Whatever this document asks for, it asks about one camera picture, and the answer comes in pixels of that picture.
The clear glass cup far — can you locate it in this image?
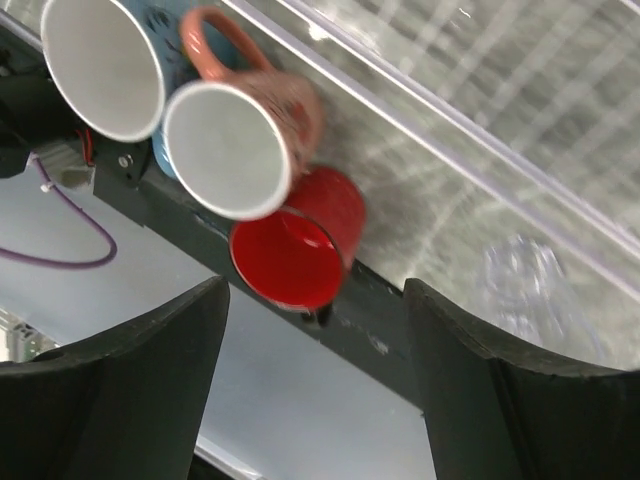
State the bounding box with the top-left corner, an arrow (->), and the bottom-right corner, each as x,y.
479,234 -> 609,366

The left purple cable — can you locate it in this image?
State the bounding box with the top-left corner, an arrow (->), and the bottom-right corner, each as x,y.
0,154 -> 119,269

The salmon pink mug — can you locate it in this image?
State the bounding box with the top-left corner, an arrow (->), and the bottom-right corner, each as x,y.
162,6 -> 325,220

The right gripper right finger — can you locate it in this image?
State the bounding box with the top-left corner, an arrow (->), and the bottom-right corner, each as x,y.
403,279 -> 639,479

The red mug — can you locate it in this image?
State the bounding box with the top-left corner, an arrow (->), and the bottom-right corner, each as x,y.
229,166 -> 367,311

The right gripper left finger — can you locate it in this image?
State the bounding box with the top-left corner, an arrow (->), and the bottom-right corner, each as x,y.
1,277 -> 230,479

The white wire dish rack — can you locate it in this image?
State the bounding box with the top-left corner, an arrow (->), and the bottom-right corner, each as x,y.
219,0 -> 640,301

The light blue mug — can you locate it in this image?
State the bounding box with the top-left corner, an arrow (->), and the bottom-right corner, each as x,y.
39,0 -> 241,181

